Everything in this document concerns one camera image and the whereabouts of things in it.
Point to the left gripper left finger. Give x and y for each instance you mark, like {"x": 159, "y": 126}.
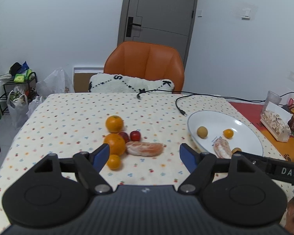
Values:
{"x": 87, "y": 166}

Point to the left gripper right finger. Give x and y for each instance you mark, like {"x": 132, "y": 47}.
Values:
{"x": 202, "y": 167}

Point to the large peeled pomelo piece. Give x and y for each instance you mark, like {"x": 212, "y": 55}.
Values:
{"x": 222, "y": 149}

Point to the small orange kumquat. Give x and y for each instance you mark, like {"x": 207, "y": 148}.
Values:
{"x": 114, "y": 162}
{"x": 228, "y": 133}

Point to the large orange mandarin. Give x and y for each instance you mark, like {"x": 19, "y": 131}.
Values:
{"x": 117, "y": 144}

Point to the small peeled pomelo segment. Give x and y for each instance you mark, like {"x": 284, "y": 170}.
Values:
{"x": 144, "y": 148}

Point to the right hand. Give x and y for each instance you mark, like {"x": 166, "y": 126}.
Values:
{"x": 289, "y": 225}

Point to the far orange mandarin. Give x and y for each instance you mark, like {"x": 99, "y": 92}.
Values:
{"x": 114, "y": 124}

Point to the white ceramic plate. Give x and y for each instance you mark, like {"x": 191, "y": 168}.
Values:
{"x": 221, "y": 134}

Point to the patterned tissue box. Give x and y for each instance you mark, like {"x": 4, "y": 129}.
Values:
{"x": 275, "y": 119}

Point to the dotted white tablecloth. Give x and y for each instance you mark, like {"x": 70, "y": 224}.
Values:
{"x": 69, "y": 123}

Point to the red orange table mat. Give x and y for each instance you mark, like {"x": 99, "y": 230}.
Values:
{"x": 252, "y": 113}

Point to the clear drinking glass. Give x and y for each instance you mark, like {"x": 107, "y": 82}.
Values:
{"x": 273, "y": 98}

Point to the white plastic bag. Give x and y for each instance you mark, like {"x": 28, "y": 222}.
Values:
{"x": 33, "y": 105}
{"x": 17, "y": 104}

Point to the white fluffy cushion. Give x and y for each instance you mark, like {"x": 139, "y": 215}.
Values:
{"x": 117, "y": 83}

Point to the clear plastic bag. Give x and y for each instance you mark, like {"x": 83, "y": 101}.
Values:
{"x": 57, "y": 82}

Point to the black metal shelf rack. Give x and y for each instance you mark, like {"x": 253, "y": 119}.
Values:
{"x": 27, "y": 87}

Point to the green items on shelf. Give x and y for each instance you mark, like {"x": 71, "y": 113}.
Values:
{"x": 20, "y": 72}

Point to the orange leather chair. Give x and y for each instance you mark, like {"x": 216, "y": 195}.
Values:
{"x": 146, "y": 61}

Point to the grey door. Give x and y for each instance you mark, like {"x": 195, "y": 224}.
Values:
{"x": 163, "y": 22}

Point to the cardboard panel with frame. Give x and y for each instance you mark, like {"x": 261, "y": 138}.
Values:
{"x": 82, "y": 75}

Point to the white wall socket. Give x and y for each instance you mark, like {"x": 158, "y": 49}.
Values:
{"x": 291, "y": 76}

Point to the black door handle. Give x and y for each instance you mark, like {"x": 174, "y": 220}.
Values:
{"x": 130, "y": 25}

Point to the white wall switch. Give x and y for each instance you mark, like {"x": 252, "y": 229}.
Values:
{"x": 199, "y": 13}

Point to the white wall hook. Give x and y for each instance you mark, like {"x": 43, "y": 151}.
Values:
{"x": 246, "y": 14}

